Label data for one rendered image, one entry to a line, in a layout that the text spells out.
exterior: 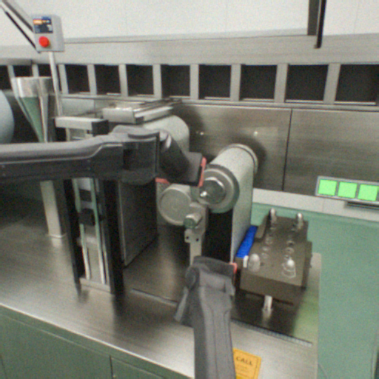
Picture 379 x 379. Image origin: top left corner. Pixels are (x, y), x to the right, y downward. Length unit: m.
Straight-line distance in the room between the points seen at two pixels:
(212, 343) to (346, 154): 0.80
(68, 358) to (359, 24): 3.24
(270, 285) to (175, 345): 0.30
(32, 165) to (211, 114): 0.81
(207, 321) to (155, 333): 0.41
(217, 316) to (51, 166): 0.34
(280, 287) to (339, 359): 1.34
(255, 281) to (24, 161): 0.68
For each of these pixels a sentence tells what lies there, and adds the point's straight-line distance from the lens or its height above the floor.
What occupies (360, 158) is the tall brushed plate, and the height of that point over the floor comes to 1.29.
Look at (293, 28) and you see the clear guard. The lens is 1.13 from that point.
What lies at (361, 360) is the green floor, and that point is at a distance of 2.27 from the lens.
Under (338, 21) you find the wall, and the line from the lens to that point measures 3.45.
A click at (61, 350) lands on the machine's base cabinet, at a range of 1.15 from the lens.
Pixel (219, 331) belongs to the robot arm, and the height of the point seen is 1.19.
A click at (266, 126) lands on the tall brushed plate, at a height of 1.37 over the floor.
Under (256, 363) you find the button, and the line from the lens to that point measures 0.85.
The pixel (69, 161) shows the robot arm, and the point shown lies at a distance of 0.48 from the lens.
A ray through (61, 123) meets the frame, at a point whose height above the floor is 1.43.
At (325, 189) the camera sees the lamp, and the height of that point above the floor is 1.18.
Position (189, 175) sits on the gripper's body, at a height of 1.36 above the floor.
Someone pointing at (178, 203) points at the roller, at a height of 1.19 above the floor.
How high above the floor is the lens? 1.57
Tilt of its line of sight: 21 degrees down
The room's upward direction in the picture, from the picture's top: straight up
